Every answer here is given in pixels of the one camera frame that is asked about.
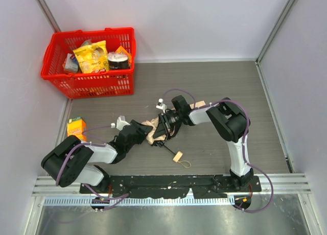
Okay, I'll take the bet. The yellow chips bag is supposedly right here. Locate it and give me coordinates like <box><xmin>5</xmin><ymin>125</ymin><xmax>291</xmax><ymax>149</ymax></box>
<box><xmin>73</xmin><ymin>40</ymin><xmax>109</xmax><ymax>74</ymax></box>

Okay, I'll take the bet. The black cd spindle case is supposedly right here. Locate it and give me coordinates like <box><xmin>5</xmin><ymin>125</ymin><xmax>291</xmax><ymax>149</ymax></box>
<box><xmin>107</xmin><ymin>52</ymin><xmax>127</xmax><ymax>70</ymax></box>

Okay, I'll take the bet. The orange snack packet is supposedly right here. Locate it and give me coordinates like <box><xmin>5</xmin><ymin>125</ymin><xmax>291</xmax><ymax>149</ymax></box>
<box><xmin>115</xmin><ymin>45</ymin><xmax>132</xmax><ymax>69</ymax></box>

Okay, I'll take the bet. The grey small box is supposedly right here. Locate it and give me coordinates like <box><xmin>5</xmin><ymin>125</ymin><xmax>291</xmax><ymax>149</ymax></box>
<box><xmin>63</xmin><ymin>53</ymin><xmax>79</xmax><ymax>73</ymax></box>

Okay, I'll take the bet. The beige and black umbrella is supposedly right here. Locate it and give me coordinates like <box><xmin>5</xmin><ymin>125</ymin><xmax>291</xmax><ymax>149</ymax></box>
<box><xmin>143</xmin><ymin>99</ymin><xmax>192</xmax><ymax>169</ymax></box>

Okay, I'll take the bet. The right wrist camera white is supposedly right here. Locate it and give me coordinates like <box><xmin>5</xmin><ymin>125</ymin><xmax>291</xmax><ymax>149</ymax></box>
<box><xmin>155</xmin><ymin>98</ymin><xmax>167</xmax><ymax>113</ymax></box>

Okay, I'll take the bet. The orange juice carton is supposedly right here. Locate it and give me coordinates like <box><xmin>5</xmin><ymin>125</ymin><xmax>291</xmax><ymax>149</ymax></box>
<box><xmin>67</xmin><ymin>117</ymin><xmax>87</xmax><ymax>141</ymax></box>

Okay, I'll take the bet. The red plastic shopping basket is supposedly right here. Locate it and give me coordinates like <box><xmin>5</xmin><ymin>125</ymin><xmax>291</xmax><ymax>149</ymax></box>
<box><xmin>40</xmin><ymin>27</ymin><xmax>136</xmax><ymax>99</ymax></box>

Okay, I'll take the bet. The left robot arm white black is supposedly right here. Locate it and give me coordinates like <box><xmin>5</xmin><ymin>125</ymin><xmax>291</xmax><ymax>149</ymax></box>
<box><xmin>41</xmin><ymin>120</ymin><xmax>153</xmax><ymax>192</ymax></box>

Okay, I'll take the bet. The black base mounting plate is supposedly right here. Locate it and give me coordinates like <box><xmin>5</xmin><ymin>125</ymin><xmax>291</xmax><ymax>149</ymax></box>
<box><xmin>93</xmin><ymin>175</ymin><xmax>262</xmax><ymax>199</ymax></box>

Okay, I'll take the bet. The white slotted cable duct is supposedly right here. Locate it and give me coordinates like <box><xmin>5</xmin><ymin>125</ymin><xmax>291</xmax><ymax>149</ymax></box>
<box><xmin>43</xmin><ymin>196</ymin><xmax>235</xmax><ymax>206</ymax></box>

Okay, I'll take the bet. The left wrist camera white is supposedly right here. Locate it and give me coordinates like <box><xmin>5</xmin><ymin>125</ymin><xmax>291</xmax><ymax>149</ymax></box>
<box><xmin>110</xmin><ymin>115</ymin><xmax>130</xmax><ymax>131</ymax></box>

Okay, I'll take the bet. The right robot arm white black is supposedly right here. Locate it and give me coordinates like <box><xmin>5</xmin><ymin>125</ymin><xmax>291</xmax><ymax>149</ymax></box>
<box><xmin>152</xmin><ymin>95</ymin><xmax>254</xmax><ymax>191</ymax></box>

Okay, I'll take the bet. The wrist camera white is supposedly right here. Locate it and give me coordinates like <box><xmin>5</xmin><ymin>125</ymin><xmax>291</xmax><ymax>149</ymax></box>
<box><xmin>155</xmin><ymin>98</ymin><xmax>167</xmax><ymax>113</ymax></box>
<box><xmin>110</xmin><ymin>115</ymin><xmax>130</xmax><ymax>131</ymax></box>

